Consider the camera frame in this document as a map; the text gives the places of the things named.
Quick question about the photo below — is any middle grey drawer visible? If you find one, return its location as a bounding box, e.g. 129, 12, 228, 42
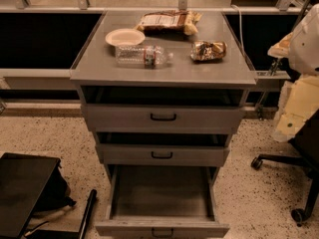
96, 144, 229, 167

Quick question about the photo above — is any brown snack bag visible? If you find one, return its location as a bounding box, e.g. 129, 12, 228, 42
136, 10, 202, 36

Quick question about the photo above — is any orange can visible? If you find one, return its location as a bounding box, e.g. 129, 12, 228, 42
190, 41, 227, 61

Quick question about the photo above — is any bottom grey drawer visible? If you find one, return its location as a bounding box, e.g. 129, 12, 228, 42
96, 165, 229, 239

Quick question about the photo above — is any grey drawer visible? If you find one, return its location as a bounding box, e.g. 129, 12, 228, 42
96, 165, 229, 239
96, 144, 229, 167
82, 104, 243, 134

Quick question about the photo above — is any top grey drawer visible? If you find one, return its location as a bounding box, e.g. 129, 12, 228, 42
82, 104, 243, 134

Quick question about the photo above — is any white cable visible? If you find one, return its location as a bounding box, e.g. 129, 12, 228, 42
230, 4, 247, 59

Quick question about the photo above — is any black tube on floor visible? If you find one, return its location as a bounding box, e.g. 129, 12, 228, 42
78, 189, 97, 239

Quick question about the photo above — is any clear plastic water bottle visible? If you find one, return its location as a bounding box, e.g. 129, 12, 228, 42
116, 45, 173, 69

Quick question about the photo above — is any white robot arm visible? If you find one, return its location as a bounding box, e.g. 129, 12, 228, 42
268, 4, 319, 142

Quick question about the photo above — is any grey drawer cabinet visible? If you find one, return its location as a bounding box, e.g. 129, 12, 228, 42
69, 9, 259, 239

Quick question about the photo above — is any white paper plate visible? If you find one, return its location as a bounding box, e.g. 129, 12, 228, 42
105, 29, 145, 47

